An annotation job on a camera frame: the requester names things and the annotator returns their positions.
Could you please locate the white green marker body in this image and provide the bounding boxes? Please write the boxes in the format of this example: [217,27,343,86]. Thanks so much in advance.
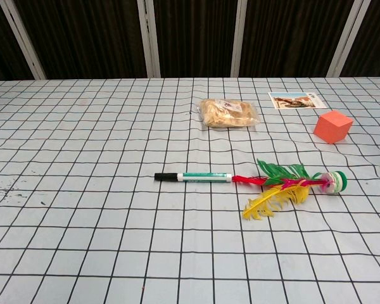
[176,171,233,185]

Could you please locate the black marker cap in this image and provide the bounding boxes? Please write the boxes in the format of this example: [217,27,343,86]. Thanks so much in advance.
[154,172,179,182]

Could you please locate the clear bag of snacks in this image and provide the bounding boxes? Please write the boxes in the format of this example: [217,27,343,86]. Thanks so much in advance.
[197,98,261,129]

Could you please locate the colourful feather shuttlecock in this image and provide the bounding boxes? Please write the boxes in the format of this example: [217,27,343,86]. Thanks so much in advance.
[231,159,350,222]

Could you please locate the picture postcard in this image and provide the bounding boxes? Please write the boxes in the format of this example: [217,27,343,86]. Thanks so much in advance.
[268,91,325,110]

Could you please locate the orange cube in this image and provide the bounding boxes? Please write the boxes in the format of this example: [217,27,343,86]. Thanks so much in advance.
[313,110,355,145]

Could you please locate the white partition frame post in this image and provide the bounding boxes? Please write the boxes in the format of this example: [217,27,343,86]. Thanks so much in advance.
[230,0,258,79]
[0,0,48,80]
[326,0,372,78]
[136,0,162,79]

